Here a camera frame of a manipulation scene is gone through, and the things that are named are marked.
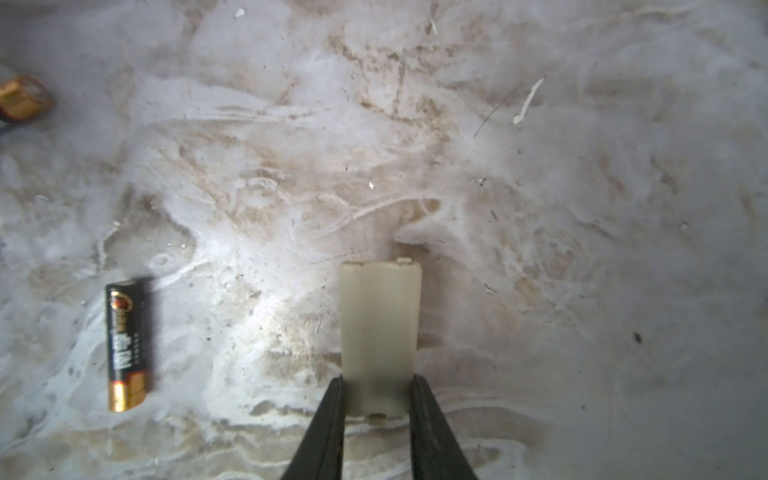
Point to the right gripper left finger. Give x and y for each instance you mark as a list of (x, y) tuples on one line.
[(320, 453)]

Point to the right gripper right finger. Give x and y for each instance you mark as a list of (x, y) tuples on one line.
[(435, 452)]

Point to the remote battery cover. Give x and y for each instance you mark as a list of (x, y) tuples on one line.
[(379, 307)]

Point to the black gold AAA battery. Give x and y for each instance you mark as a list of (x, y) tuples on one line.
[(126, 320)]

